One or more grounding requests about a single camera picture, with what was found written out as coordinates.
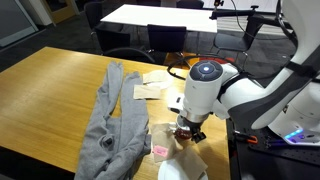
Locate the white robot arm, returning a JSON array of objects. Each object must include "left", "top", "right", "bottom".
[{"left": 168, "top": 0, "right": 320, "bottom": 146}]

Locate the orange black clamp front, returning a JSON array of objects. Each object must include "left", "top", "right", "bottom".
[{"left": 233, "top": 131, "right": 258, "bottom": 144}]

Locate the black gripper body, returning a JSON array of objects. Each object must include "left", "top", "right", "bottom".
[{"left": 176, "top": 115, "right": 206, "bottom": 143}]

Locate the white paper plate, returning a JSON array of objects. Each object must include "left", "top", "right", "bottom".
[{"left": 157, "top": 157, "right": 209, "bottom": 180}]

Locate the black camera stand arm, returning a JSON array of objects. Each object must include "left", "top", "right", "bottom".
[{"left": 210, "top": 0, "right": 263, "bottom": 20}]

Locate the red mug white inside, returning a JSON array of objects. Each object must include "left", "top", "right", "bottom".
[{"left": 174, "top": 122, "right": 192, "bottom": 140}]

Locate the white crumpled paper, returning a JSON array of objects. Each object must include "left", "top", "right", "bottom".
[{"left": 143, "top": 70, "right": 173, "bottom": 89}]

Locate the grey sweatshirt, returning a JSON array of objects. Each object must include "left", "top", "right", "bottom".
[{"left": 74, "top": 62, "right": 151, "bottom": 180}]

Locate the brown napkin on table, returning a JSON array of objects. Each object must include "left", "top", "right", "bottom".
[{"left": 151, "top": 122, "right": 183, "bottom": 162}]

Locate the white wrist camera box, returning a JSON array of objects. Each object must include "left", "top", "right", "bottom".
[{"left": 167, "top": 93, "right": 186, "bottom": 116}]

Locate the white meeting table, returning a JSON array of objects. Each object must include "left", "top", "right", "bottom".
[{"left": 101, "top": 4, "right": 217, "bottom": 33}]

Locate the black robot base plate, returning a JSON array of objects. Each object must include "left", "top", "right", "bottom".
[{"left": 226, "top": 116, "right": 320, "bottom": 180}]

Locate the brown napkin on plate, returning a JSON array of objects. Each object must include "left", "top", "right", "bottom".
[{"left": 174, "top": 146, "right": 207, "bottom": 180}]

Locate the small pink sticky note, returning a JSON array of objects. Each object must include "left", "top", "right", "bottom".
[{"left": 153, "top": 145, "right": 168, "bottom": 157}]

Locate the black office chair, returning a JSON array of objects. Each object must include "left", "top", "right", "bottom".
[{"left": 147, "top": 24, "right": 187, "bottom": 59}]

